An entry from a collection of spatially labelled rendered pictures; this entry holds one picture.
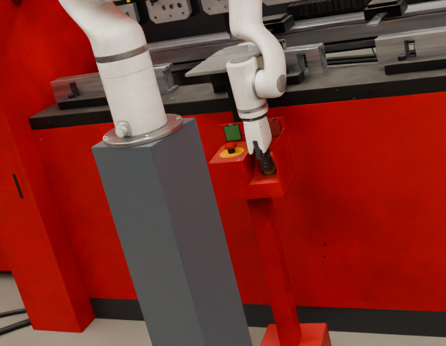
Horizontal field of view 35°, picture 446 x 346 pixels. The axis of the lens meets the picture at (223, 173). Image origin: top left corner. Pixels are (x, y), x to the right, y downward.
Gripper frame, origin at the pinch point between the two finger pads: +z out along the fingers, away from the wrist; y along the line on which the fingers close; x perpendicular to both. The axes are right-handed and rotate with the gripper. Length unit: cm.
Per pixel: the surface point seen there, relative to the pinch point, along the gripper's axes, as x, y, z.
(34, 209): -100, -23, 21
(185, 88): -37, -45, -10
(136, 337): -72, -15, 75
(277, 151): 4.9, 2.7, -4.8
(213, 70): -13.6, -14.1, -25.1
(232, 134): -11.2, -9.5, -5.9
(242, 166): -4.9, 6.0, -2.8
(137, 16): -46, -44, -38
